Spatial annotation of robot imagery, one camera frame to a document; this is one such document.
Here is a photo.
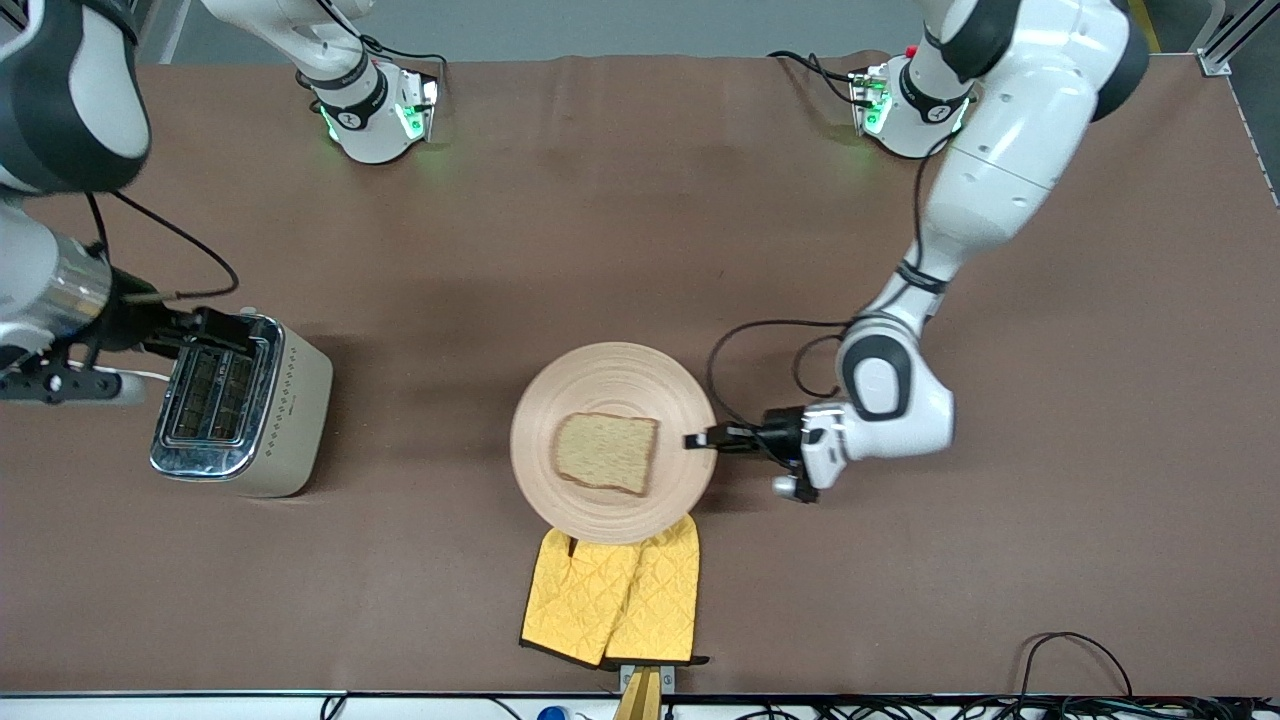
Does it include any slice of brown bread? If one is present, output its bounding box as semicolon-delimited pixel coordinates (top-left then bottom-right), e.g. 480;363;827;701
551;411;661;498

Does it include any brown table cover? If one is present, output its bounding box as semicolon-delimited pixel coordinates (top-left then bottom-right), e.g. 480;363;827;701
0;50;1280;698

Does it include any round wooden plate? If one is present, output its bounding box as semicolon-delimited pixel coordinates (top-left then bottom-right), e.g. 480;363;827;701
509;342;719;546

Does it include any beige chrome two-slot toaster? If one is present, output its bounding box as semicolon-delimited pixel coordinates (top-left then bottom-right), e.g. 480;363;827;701
149;310;334;499

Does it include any yellow quilted oven mitt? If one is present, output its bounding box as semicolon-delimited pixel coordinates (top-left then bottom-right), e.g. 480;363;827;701
604;512;702;667
519;527;643;669

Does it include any black base cable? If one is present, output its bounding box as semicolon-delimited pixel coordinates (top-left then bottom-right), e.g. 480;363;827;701
767;49;864;109
355;33;449;79

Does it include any black looped cable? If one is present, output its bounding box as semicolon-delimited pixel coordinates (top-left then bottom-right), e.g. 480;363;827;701
1017;631;1137;701

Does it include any aluminium frame profile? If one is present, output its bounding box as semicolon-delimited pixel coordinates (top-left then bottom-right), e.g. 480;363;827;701
1195;0;1280;77

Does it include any black cable bundle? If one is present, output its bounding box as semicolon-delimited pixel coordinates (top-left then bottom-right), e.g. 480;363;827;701
735;695;1280;720

